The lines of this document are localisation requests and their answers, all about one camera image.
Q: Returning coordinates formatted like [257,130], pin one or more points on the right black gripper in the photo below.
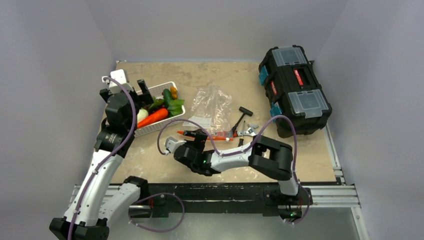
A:
[199,142]

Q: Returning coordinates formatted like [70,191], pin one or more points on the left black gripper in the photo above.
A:
[144,98]

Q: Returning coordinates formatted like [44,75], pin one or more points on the white radish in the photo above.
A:
[142,114]

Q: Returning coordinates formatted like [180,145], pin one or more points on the orange carrot with leaves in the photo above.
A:
[158,112]

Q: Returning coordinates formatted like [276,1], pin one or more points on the green cucumber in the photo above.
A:
[167,97]

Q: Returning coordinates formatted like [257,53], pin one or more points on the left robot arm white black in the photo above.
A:
[89,216]

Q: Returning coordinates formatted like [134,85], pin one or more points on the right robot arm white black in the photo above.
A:
[270,157]

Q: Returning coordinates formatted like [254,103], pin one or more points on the white perforated plastic basket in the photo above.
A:
[156,92]

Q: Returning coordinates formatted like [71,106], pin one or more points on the yellow black screwdriver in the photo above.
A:
[241,139]

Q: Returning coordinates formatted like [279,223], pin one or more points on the black rubber mallet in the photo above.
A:
[245,112]

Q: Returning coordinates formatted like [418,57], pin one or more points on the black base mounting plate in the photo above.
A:
[263,198]

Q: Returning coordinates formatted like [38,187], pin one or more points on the black toolbox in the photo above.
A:
[293,89]

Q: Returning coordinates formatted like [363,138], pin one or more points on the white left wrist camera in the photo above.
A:
[121,77]

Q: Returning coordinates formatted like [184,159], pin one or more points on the adjustable wrench red handle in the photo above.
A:
[246,131]

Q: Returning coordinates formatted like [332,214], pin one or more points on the aluminium frame rail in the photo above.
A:
[329,195]

